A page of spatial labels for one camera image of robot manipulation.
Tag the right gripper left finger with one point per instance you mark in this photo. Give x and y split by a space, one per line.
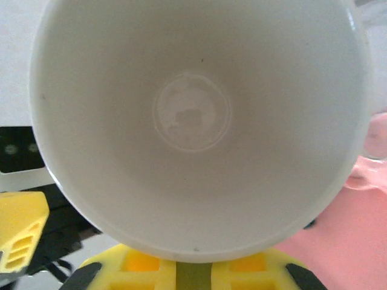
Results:
121 272

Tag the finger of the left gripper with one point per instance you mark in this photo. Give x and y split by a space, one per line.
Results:
21 217

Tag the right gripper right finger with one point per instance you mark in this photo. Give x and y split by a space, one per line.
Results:
266 272

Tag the white ceramic mug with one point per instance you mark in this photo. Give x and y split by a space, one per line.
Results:
193 121

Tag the pink mug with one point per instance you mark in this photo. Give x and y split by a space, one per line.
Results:
376 136

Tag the pink plastic tray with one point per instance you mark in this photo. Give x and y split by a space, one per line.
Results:
347 241

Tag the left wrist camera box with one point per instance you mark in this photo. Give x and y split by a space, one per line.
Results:
18 148

